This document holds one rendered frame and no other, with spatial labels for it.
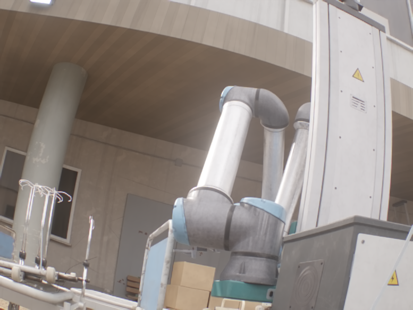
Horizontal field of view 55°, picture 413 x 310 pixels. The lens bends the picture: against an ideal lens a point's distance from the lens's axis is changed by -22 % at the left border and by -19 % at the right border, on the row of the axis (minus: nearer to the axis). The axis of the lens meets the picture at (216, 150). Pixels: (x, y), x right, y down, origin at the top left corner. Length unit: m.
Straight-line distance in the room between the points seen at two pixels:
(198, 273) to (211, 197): 4.00
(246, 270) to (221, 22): 4.25
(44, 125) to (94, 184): 2.34
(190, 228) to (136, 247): 6.38
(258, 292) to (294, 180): 0.53
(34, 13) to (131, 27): 1.31
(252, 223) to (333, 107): 0.44
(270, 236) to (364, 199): 0.33
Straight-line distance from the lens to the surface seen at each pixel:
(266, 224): 1.41
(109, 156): 8.08
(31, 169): 5.83
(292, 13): 6.37
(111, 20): 5.19
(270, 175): 2.03
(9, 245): 3.58
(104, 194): 7.93
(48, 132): 5.90
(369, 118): 1.59
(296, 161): 1.76
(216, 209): 1.45
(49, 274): 1.62
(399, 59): 7.19
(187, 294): 5.41
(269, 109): 1.86
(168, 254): 1.61
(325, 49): 1.59
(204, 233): 1.44
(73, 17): 5.24
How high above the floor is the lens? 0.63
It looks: 19 degrees up
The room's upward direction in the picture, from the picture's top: 10 degrees clockwise
